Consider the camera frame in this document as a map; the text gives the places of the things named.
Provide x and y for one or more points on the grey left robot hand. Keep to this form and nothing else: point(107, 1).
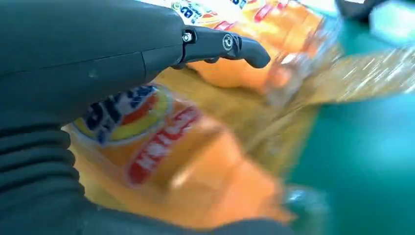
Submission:
point(81, 45)

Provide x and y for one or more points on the orange drink bottle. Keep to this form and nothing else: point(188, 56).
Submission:
point(282, 29)
point(201, 175)

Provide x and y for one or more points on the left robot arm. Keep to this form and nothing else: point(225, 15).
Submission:
point(35, 181)

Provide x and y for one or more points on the yellow sheet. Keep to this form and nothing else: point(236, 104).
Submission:
point(356, 77)

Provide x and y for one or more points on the green mat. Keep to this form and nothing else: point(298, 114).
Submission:
point(363, 155)

